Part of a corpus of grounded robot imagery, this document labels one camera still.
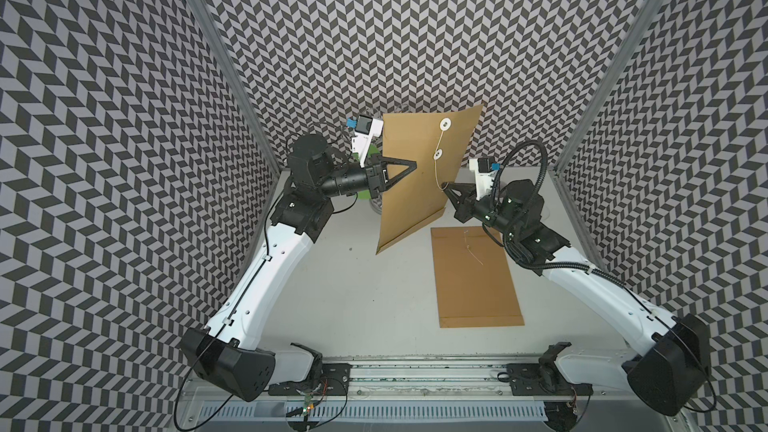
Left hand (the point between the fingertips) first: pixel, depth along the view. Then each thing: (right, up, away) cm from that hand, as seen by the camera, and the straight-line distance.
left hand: (415, 171), depth 57 cm
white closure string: (+19, -19, +42) cm, 50 cm away
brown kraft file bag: (+21, -32, +38) cm, 54 cm away
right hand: (+8, -4, +14) cm, 17 cm away
